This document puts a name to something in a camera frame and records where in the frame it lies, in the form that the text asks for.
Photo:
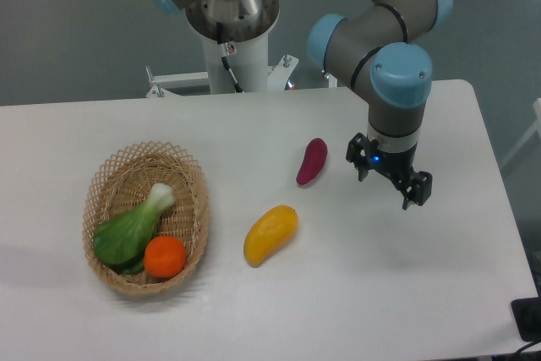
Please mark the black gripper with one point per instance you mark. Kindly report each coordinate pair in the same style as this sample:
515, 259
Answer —
416, 187

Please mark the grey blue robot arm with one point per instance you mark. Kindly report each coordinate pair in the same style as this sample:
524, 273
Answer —
373, 55

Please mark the woven wicker basket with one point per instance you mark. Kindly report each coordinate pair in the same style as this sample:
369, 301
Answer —
123, 181

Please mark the purple sweet potato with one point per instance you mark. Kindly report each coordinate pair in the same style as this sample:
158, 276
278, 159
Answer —
314, 160

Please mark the yellow mango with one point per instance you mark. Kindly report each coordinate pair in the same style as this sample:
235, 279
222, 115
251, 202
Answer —
275, 229

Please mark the white furniture leg right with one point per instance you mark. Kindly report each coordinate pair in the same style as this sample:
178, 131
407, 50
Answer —
529, 138

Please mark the black device at table edge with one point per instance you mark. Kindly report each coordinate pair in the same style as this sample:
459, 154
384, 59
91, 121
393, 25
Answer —
526, 312

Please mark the orange fruit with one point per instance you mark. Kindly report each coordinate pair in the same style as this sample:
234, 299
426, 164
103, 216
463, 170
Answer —
165, 257

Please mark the green bok choy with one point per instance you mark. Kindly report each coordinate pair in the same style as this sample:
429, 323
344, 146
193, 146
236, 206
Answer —
120, 242

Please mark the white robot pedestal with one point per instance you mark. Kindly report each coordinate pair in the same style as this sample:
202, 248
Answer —
235, 37

